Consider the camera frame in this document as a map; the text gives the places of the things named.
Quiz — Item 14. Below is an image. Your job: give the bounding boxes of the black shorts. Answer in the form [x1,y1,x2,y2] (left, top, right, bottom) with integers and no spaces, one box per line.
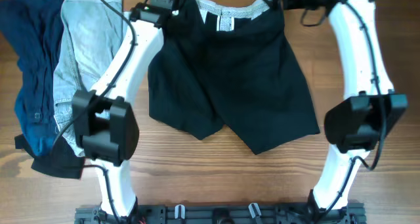
[148,0,320,154]

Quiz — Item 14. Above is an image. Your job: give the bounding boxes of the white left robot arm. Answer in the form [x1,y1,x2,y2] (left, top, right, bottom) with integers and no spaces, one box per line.
[72,0,179,223]

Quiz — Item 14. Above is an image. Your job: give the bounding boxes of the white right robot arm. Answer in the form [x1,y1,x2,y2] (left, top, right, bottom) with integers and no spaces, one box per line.
[283,0,408,214]

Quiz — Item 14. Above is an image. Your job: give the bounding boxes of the light blue denim shorts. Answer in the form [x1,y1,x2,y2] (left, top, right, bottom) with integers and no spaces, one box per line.
[52,0,129,158]

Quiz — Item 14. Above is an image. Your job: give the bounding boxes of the black garment under pile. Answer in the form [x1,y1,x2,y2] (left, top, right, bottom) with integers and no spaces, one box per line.
[14,134,85,179]

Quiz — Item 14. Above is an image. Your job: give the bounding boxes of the navy blue garment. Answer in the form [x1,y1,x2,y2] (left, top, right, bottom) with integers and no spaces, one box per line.
[1,0,64,156]

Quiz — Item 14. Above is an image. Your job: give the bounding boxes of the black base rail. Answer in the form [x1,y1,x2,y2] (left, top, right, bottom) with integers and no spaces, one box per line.
[74,203,367,224]

